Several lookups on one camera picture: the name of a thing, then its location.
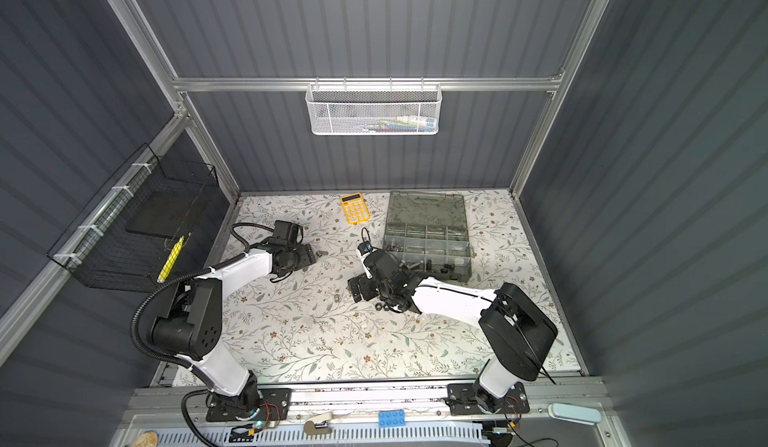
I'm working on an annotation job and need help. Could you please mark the floral patterned table mat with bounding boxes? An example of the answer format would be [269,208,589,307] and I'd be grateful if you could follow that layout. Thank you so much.
[172,190,583,387]

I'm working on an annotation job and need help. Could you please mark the light blue oblong case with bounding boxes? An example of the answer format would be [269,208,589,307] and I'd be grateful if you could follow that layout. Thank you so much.
[547,403,603,426]

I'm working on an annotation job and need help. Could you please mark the black wire mesh basket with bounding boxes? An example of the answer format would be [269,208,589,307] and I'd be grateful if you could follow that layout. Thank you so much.
[48,150,229,293]

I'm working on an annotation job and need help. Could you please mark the black bolts in box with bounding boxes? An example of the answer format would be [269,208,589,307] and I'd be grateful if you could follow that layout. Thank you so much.
[408,258,455,276]

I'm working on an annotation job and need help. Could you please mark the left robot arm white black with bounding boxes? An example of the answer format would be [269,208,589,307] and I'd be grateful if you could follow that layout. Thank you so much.
[131,221,316,410]

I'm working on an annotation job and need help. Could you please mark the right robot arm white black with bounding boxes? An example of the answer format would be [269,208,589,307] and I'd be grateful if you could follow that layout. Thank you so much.
[347,241,558,413]

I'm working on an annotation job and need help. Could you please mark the yellow calculator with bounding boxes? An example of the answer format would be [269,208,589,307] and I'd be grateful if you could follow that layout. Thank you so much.
[340,193,370,225]

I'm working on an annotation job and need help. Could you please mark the blue toy brick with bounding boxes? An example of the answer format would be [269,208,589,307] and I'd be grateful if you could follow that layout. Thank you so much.
[378,410,406,428]

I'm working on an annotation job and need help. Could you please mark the green transparent compartment organizer box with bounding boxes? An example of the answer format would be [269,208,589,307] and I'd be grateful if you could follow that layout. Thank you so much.
[383,192,472,283]

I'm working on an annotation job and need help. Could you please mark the black corrugated cable conduit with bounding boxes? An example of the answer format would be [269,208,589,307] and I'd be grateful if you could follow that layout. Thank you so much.
[130,223,277,447]

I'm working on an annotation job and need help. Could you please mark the white wire mesh basket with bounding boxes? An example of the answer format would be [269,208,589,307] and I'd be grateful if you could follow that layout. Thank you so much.
[305,82,443,136]

